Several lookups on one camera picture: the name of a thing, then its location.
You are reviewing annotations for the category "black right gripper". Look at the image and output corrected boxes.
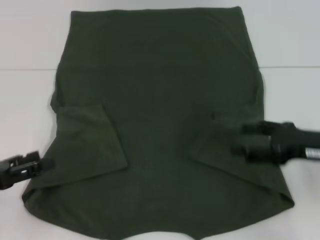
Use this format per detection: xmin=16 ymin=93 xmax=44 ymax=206
xmin=231 ymin=121 xmax=320 ymax=165

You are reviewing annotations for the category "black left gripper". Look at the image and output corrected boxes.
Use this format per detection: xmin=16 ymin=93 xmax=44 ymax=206
xmin=0 ymin=150 xmax=56 ymax=191

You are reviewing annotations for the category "dark green shirt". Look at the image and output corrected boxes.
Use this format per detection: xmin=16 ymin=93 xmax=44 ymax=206
xmin=21 ymin=6 xmax=296 ymax=240

